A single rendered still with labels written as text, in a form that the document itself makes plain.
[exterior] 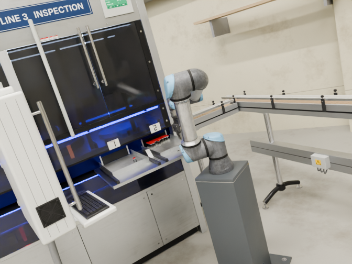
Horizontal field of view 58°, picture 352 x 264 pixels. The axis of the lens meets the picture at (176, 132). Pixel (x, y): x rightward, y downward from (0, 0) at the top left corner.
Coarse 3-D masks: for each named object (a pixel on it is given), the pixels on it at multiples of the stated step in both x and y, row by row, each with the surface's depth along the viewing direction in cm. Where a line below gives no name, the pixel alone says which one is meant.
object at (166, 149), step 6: (174, 138) 246; (162, 144) 241; (168, 144) 237; (174, 144) 233; (180, 144) 218; (150, 150) 226; (156, 150) 230; (162, 150) 226; (168, 150) 214; (174, 150) 216
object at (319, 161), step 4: (312, 156) 230; (316, 156) 228; (320, 156) 226; (324, 156) 224; (328, 156) 223; (312, 160) 232; (316, 160) 228; (320, 160) 225; (324, 160) 222; (328, 160) 223; (312, 164) 233; (316, 164) 230; (320, 164) 227; (324, 164) 223; (328, 164) 224; (324, 168) 225
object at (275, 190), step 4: (292, 180) 294; (296, 180) 296; (276, 184) 288; (284, 184) 284; (288, 184) 289; (292, 184) 293; (300, 184) 301; (276, 188) 284; (280, 188) 284; (284, 188) 284; (300, 188) 297; (272, 192) 281; (276, 192) 283; (268, 196) 280; (264, 200) 279; (268, 200) 279; (264, 204) 280; (264, 208) 279
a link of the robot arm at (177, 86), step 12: (180, 72) 162; (168, 84) 159; (180, 84) 159; (192, 84) 160; (168, 96) 163; (180, 96) 162; (180, 108) 167; (180, 120) 171; (192, 120) 172; (192, 132) 174; (192, 144) 176; (192, 156) 179; (204, 156) 181
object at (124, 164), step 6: (132, 150) 236; (126, 156) 237; (132, 156) 233; (138, 156) 227; (144, 156) 216; (114, 162) 230; (120, 162) 226; (126, 162) 222; (132, 162) 219; (138, 162) 207; (144, 162) 209; (108, 168) 221; (114, 168) 217; (120, 168) 213; (126, 168) 204; (132, 168) 205; (114, 174) 200
